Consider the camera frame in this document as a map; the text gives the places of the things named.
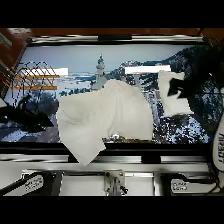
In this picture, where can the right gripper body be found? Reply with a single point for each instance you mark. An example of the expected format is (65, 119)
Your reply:
(176, 88)

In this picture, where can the white shirt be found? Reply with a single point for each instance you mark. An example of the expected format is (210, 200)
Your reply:
(110, 110)

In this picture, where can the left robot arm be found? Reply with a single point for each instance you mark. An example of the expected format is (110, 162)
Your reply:
(23, 118)

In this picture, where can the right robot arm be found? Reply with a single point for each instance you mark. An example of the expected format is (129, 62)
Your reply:
(218, 133)

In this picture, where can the folded white garment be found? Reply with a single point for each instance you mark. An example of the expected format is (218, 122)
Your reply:
(176, 107)

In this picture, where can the brown clothes hanger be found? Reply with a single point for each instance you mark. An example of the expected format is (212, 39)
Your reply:
(40, 76)
(33, 87)

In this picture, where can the silver frame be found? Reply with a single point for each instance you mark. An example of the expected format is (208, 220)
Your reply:
(100, 166)

